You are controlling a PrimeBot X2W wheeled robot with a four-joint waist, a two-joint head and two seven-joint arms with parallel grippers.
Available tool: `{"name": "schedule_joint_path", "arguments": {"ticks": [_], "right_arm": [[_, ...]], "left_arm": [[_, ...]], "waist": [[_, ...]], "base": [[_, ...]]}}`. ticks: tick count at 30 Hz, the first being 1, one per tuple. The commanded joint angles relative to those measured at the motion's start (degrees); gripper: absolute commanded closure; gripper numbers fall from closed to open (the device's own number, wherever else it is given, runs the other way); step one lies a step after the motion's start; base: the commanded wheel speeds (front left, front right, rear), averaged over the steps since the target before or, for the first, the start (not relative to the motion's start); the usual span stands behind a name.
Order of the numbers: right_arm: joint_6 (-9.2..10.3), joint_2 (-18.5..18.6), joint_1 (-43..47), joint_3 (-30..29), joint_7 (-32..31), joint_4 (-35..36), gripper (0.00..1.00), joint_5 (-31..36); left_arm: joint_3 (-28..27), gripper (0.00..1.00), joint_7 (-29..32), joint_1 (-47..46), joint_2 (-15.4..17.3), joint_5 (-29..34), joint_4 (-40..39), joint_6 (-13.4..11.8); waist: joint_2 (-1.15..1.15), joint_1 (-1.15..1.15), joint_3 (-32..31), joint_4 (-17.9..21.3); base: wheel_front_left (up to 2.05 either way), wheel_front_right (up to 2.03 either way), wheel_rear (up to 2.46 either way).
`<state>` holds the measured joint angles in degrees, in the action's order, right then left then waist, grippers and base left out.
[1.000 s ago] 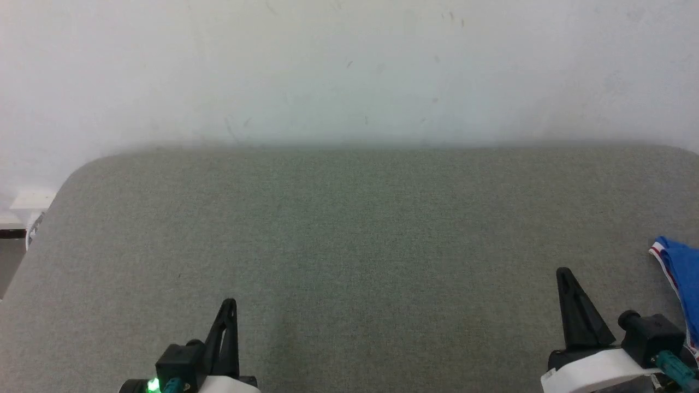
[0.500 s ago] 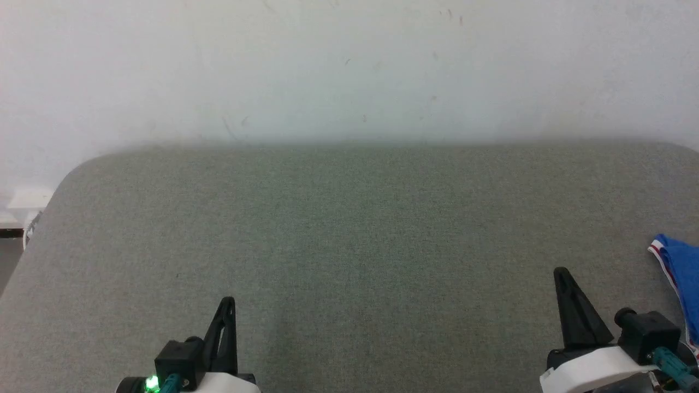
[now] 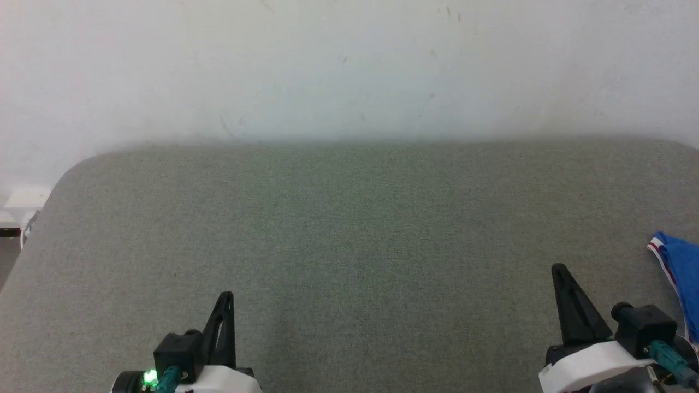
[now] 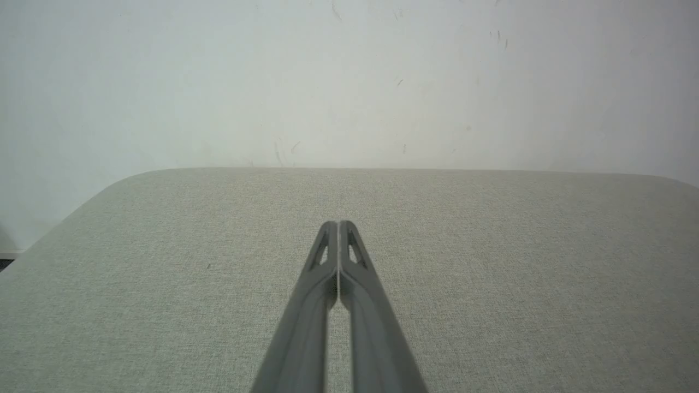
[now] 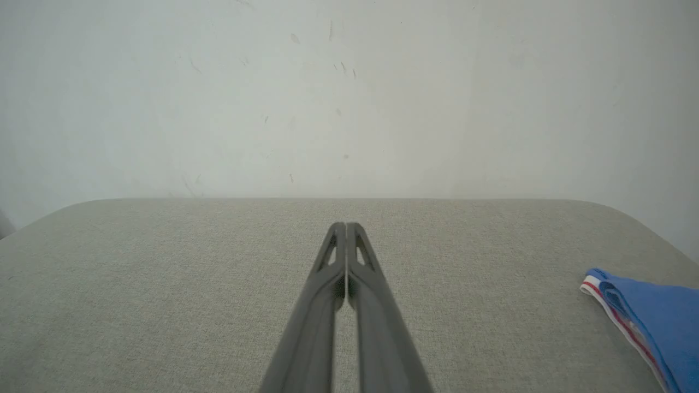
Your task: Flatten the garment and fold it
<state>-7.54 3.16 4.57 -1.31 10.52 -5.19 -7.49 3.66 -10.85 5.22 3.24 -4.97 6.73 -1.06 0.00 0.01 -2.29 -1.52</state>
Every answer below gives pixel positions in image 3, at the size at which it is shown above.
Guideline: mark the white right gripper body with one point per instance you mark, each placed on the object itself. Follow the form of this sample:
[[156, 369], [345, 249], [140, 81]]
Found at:
[[584, 365]]

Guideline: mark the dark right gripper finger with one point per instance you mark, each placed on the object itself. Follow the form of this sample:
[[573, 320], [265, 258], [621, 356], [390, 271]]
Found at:
[[576, 316]]

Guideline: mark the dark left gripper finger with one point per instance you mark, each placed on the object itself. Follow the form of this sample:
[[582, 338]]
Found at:
[[221, 338]]

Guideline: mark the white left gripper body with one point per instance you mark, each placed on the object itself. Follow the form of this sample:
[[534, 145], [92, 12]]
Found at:
[[224, 382]]

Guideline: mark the blue white sports jersey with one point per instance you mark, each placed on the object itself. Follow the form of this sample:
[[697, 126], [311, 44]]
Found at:
[[685, 267]]

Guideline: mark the grey fabric sofa seat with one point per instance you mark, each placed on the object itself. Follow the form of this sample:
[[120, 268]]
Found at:
[[355, 245]]

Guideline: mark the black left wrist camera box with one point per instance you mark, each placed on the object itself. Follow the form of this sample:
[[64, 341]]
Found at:
[[177, 352]]

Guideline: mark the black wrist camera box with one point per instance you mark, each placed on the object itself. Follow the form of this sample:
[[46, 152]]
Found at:
[[177, 352], [647, 327]]

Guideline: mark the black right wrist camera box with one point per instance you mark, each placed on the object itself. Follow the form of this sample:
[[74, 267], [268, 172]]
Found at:
[[647, 327]]

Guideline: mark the white wall socket box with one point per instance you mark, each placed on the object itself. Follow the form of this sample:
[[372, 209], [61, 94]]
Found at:
[[27, 199]]

